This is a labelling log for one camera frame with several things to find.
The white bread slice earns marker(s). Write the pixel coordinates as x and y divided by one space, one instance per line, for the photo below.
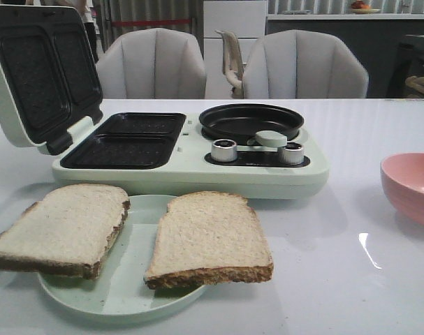
68 233
206 238

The mint green breakfast maker lid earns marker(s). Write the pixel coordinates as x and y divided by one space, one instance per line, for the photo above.
48 79

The mint green breakfast maker base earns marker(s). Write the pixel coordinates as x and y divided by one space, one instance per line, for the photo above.
167 154

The left silver control knob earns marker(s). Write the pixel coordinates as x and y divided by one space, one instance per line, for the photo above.
224 150

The silver control knob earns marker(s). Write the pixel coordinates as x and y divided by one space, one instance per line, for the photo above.
224 150
291 154

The black round frying pan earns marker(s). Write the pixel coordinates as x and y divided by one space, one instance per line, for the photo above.
241 121

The right silver control knob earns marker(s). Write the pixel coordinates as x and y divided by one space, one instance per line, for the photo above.
291 154

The beige plastic chair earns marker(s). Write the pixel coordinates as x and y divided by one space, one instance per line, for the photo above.
232 65

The left grey upholstered chair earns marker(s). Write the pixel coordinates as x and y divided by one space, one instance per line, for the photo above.
153 64

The grey upholstered chair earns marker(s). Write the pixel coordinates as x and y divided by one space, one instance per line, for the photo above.
303 64
153 64

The right grey upholstered chair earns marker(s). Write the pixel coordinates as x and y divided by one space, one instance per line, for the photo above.
303 64

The white cabinet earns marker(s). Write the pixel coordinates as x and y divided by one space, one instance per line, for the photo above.
246 19

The mint green round plate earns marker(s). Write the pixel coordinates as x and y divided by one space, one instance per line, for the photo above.
119 295

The pink bowl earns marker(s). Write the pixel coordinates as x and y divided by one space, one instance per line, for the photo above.
402 179

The dark counter with white top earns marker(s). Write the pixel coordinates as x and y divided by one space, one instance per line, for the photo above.
373 38

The fruit plate on counter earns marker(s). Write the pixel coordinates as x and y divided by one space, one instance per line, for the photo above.
362 8

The dark armchair at right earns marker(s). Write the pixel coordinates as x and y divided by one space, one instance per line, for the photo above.
407 79

